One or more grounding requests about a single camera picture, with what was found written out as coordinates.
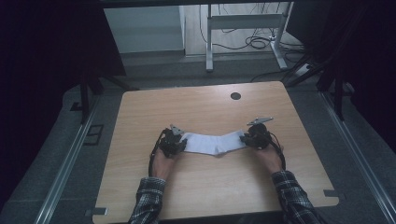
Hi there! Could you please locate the white cloth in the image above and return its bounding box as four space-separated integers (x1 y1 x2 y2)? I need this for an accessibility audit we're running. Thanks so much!
179 129 250 157

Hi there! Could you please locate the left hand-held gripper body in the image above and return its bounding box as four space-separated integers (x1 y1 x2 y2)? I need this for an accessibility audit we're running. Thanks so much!
158 123 185 159

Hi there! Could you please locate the black floor cable tangle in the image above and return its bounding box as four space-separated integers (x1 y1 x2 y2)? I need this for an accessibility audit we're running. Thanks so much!
199 3 307 64

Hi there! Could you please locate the person's right hand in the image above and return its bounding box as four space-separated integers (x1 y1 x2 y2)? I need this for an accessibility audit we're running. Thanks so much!
254 144 285 175

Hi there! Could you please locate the aluminium floor rail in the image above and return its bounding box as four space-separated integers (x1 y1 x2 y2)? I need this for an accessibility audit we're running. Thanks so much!
33 96 101 224
319 91 396 224

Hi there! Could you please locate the hand-held gripper black cable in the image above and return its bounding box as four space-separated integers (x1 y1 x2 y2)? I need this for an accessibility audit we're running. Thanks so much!
268 132 287 172
148 128 167 178

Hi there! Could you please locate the white metal desk frame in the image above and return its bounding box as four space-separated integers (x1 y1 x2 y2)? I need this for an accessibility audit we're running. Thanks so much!
205 1 295 74

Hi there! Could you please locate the black metal stand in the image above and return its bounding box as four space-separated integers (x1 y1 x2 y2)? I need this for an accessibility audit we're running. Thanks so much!
78 66 140 125
317 59 357 122

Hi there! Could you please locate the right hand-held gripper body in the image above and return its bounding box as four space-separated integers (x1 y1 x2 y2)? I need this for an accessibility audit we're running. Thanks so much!
244 116 275 150

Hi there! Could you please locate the white power strip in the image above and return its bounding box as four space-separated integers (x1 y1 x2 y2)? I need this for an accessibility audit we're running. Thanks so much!
293 63 313 77

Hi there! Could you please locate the dark curtain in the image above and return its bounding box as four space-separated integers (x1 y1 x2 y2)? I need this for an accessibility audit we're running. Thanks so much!
286 0 396 147
0 0 127 200

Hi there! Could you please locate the left hand-held gripper black cable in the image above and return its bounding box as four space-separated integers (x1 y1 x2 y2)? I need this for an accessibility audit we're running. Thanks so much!
148 128 167 178

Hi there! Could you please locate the right hand-held gripper black cable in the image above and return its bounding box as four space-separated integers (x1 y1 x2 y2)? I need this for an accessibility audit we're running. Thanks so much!
268 132 287 172

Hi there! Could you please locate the black square floor frame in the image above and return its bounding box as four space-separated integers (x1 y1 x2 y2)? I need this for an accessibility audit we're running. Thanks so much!
82 123 105 147

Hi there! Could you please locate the person's left hand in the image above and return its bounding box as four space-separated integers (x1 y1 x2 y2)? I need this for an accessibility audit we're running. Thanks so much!
150 147 177 182

